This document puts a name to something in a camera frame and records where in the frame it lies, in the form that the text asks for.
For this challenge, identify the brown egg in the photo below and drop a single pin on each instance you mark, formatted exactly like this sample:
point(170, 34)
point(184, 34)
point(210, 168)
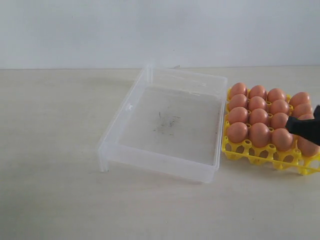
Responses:
point(279, 106)
point(300, 98)
point(259, 135)
point(279, 120)
point(258, 115)
point(282, 139)
point(257, 102)
point(238, 114)
point(306, 117)
point(302, 109)
point(276, 94)
point(237, 132)
point(238, 100)
point(307, 148)
point(258, 91)
point(238, 88)

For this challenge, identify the yellow plastic egg tray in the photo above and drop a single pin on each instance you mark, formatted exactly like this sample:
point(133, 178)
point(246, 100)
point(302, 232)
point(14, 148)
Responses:
point(292, 159)

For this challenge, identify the clear plastic box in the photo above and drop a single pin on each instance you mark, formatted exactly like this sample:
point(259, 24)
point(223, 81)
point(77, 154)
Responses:
point(171, 122)

